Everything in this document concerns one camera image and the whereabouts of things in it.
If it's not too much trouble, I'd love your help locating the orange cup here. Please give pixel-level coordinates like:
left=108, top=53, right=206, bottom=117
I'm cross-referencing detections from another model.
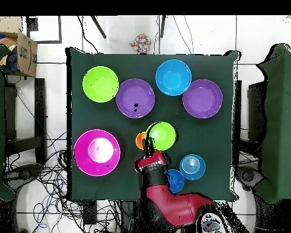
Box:
left=135, top=131, right=147, bottom=151

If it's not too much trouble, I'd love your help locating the small green bowl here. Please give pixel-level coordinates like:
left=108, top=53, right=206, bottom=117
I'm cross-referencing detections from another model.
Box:
left=145, top=121, right=178, bottom=152

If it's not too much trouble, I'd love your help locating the purple bowl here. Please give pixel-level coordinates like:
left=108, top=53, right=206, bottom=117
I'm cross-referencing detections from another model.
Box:
left=115, top=78, right=156, bottom=120
left=182, top=79, right=224, bottom=120

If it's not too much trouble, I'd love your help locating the small dark blue bowl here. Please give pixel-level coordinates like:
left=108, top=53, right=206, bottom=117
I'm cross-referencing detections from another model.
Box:
left=164, top=169, right=186, bottom=195

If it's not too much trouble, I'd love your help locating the small light blue bowl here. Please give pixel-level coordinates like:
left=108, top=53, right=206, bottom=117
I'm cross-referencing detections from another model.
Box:
left=179, top=154, right=207, bottom=181

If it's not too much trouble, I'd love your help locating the large pink bowl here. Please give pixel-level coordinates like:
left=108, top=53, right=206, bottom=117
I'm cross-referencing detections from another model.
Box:
left=73, top=128, right=122, bottom=177

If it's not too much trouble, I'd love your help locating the dark green table cloth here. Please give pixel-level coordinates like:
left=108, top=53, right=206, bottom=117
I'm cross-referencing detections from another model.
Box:
left=65, top=47, right=241, bottom=202

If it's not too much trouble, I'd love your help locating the large blue bowl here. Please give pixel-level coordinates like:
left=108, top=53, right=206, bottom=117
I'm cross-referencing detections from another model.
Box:
left=155, top=59, right=193, bottom=97

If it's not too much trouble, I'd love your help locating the large green bowl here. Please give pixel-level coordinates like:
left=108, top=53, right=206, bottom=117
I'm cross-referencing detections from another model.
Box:
left=82, top=66, right=120, bottom=104

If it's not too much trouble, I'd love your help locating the multicoloured bundle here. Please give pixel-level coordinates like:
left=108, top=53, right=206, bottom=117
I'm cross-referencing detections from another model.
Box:
left=129, top=32, right=152, bottom=54

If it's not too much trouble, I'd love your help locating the cardboard box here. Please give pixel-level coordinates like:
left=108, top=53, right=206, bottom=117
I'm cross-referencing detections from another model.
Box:
left=0, top=30, right=39, bottom=78

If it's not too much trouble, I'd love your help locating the black bench frame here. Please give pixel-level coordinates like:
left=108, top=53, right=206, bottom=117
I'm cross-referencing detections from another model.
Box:
left=4, top=77, right=49, bottom=166

